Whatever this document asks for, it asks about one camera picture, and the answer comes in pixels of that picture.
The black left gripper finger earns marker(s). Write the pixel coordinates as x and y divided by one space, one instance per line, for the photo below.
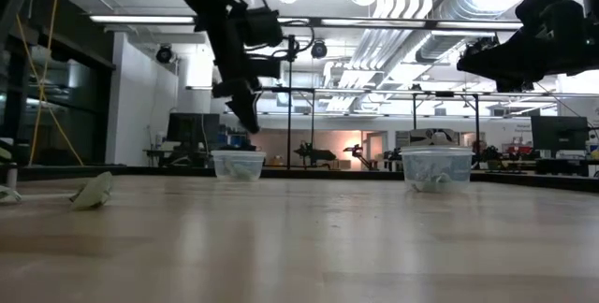
241 116
252 111

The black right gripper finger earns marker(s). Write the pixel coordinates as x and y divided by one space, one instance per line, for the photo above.
477 69
484 48

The black background robot arm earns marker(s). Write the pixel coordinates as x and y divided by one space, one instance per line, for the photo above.
358 152
313 154

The black vertical pole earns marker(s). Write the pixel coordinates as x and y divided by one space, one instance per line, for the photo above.
289 120

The clear plastic bin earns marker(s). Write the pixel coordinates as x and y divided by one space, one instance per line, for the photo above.
437 169
238 165

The black computer monitor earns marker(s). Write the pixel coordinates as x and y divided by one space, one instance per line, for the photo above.
559 132
193 127

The black ceiling spotlight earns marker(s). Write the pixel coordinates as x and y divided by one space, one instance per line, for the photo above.
165 53
318 49

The white base peg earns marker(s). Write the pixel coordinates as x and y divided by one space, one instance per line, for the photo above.
11 177

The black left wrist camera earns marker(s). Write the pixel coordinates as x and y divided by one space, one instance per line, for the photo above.
262 27

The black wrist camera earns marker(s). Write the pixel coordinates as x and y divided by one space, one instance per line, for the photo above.
543 6
262 27

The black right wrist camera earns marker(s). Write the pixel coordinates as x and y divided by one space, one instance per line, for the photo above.
543 6

